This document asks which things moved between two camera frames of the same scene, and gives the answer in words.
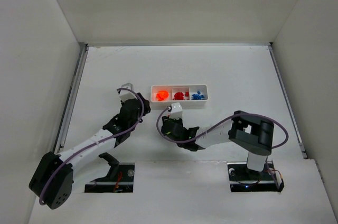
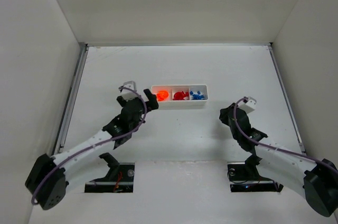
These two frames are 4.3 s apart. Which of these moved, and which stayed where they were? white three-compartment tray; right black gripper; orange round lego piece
Moved: right black gripper
Stayed: white three-compartment tray; orange round lego piece
